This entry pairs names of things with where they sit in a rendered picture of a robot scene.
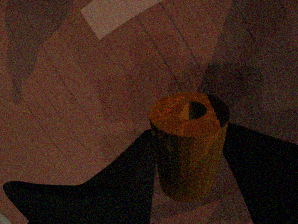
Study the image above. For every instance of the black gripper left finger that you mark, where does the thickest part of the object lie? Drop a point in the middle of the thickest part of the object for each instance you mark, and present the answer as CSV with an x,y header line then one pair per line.
x,y
121,193

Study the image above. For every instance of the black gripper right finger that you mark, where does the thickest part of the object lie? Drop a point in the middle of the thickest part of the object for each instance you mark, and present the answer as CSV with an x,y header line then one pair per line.
x,y
266,171

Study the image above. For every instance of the orange knob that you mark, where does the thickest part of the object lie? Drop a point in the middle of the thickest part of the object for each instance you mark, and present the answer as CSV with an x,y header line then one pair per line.
x,y
188,132

